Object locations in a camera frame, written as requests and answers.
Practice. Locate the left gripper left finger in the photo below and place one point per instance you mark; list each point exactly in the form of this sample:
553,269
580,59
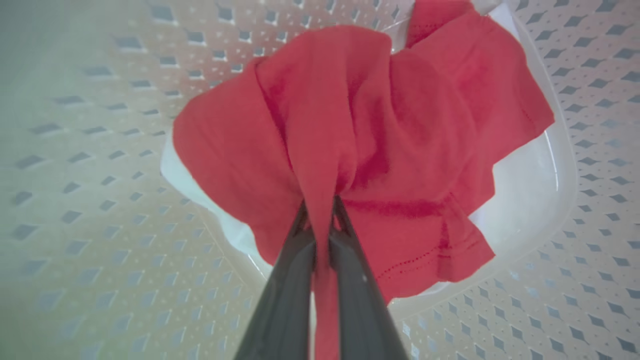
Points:
285,300

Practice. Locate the beige perforated laundry basket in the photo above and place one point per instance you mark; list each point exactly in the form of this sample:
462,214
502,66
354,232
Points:
100,200

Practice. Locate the red and white shirt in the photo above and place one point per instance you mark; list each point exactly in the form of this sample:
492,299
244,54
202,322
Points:
360,140

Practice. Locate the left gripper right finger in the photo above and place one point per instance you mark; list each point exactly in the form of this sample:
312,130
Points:
360,310

